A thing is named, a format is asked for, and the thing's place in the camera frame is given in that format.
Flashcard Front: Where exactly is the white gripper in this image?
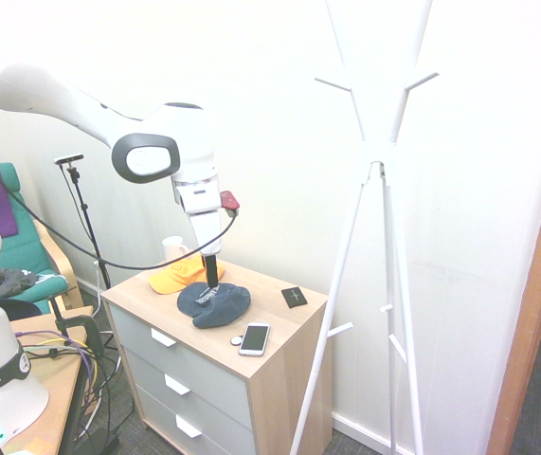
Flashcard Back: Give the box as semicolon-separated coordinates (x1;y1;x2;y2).
187;207;225;290

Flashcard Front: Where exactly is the navy Los Angeles cap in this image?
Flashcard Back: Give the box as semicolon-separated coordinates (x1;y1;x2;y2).
176;282;253;330

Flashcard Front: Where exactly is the yellow smiley cap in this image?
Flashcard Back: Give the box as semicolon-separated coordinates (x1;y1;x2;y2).
148;255;226;296

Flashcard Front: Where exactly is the white mug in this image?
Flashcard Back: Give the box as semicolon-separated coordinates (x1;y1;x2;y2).
161;235;190;264

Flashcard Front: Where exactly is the white smartphone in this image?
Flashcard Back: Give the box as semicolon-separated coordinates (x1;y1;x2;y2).
238;321;271;357

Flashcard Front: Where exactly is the wooden dresser with grey drawers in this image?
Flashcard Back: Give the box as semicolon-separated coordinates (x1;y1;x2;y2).
100;258;333;455

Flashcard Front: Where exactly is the black screw clamp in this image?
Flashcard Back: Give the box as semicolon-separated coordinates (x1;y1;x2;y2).
47;294;106;357

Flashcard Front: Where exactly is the black tripod stand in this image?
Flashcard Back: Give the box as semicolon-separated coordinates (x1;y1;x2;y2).
63;164;113;291

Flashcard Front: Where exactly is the green wooden armchair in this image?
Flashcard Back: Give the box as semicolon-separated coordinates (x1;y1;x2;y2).
0;161;84;318

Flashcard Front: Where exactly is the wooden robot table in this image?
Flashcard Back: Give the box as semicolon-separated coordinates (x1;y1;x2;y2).
8;305;97;455

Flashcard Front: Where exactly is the dark grey clothing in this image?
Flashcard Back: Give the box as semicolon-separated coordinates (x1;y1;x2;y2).
0;267;39;302

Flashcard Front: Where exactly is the white coat rack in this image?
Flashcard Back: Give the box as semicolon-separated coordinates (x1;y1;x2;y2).
288;0;442;455

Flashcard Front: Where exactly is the red wrist camera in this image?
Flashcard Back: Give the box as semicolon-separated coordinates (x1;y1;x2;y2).
219;189;243;211

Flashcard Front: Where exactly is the grey drawer with white handle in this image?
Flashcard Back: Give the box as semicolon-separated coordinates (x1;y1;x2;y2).
107;302;253;421
121;345;255;455
134;386;233;455

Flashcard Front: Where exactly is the purple cable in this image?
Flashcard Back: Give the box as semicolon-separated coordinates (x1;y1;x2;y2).
16;341;103;404

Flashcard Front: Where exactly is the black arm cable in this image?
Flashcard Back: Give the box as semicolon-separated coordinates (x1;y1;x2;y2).
0;136;241;270

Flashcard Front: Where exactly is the yellow cable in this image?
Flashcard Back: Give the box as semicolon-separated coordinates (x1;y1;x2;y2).
13;334;103;404

